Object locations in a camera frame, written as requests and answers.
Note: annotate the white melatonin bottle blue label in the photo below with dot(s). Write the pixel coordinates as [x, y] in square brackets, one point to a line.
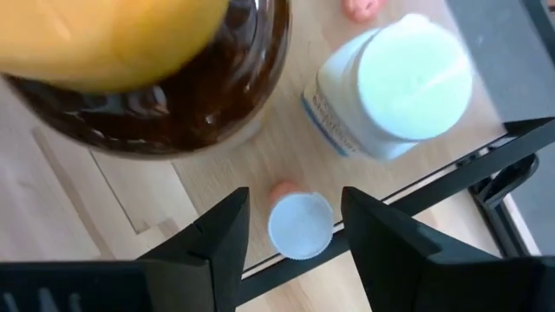
[412, 78]

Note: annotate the amber bottle yellow cap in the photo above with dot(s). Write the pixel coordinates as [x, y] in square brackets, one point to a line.
[195, 108]

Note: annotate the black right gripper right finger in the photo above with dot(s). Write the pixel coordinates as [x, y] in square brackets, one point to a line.
[381, 260]

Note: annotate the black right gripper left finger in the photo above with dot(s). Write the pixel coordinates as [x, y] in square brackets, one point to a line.
[217, 242]

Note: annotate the wooden shelf black metal legs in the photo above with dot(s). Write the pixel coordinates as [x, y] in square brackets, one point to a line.
[260, 173]

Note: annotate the black table clamp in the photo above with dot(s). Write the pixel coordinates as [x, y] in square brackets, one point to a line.
[507, 180]

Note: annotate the red plastic vial white cap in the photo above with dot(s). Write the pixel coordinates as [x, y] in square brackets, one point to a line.
[299, 227]
[362, 11]

